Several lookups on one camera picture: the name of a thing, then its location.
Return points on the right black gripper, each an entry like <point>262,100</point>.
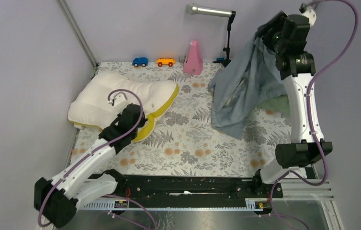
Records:
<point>276,23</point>

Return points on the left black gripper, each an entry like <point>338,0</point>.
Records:
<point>142,121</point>

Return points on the white pillow with yellow edge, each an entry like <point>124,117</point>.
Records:
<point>109,92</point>

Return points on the blue pillowcase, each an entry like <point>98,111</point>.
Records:
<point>248,80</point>

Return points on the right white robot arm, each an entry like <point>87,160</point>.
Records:
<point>307,145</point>

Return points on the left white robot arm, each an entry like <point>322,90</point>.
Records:
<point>58,199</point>

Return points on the black microphone stand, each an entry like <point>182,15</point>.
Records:
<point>225,61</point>

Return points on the blue toy car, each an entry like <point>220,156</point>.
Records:
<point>140,61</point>

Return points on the floral table cloth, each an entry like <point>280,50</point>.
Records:
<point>183,143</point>

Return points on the orange toy car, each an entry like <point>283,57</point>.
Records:
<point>165,61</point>

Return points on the pink metronome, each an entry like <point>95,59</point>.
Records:
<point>193,63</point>

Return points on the silver microphone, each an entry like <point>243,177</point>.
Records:
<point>194,9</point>

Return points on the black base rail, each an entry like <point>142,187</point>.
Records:
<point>154,191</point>

